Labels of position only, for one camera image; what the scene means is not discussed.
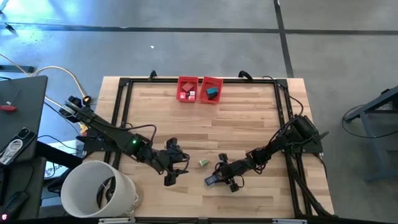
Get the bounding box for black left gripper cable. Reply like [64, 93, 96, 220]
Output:
[123, 123, 157, 142]

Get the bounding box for dark blue box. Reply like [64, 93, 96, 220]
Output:
[204, 174, 220, 187]

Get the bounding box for white bucket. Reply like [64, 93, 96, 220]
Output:
[60, 160, 139, 218]

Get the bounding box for red handled screwdriver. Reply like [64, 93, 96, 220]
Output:
[0, 89, 22, 113]

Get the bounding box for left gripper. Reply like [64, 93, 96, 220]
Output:
[153, 137, 188, 187]

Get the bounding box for white printed box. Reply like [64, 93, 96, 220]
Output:
[43, 139, 78, 180]

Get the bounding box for silver table bracket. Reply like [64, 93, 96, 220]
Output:
[272, 218, 308, 224]
[98, 217, 137, 224]

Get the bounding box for black computer mouse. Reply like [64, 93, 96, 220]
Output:
[0, 190, 29, 221]

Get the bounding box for smartphone in clear case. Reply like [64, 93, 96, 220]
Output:
[0, 126, 37, 166]

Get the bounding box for black floor cable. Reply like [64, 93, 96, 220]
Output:
[341, 104, 398, 139]

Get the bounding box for red plastic basket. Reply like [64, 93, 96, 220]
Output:
[198, 77, 224, 105]
[176, 76, 200, 103]

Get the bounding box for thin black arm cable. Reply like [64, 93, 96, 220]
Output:
[261, 75, 305, 118]

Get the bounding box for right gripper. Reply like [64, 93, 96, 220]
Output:
[212, 152, 250, 194]

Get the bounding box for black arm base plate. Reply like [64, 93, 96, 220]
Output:
[277, 128, 330, 156]
[76, 134, 127, 153]

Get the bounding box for blue grey desk frame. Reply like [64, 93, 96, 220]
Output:
[343, 85, 398, 184]

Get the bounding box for dark grey side table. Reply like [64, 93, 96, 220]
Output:
[0, 75, 49, 162]

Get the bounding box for black floor bar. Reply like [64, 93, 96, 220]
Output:
[0, 64, 35, 74]

